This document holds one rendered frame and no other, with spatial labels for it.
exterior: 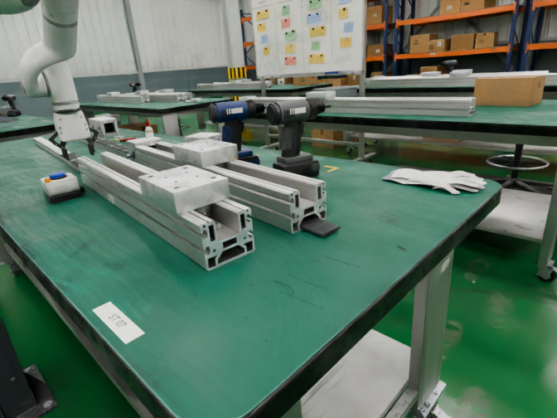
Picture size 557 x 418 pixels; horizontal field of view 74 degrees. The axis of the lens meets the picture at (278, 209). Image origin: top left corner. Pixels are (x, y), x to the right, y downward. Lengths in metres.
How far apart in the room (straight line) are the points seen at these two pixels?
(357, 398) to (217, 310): 0.70
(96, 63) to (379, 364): 12.59
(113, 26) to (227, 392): 13.33
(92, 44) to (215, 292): 12.79
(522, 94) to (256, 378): 2.27
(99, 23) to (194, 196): 12.87
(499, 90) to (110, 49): 12.06
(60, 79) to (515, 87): 2.20
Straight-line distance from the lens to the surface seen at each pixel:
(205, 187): 0.67
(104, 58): 13.32
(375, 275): 0.60
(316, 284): 0.57
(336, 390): 1.18
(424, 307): 1.05
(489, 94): 2.56
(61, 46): 1.36
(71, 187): 1.19
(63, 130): 1.50
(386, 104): 2.28
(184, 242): 0.68
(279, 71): 4.50
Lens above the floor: 1.09
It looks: 21 degrees down
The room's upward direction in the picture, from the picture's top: 4 degrees counter-clockwise
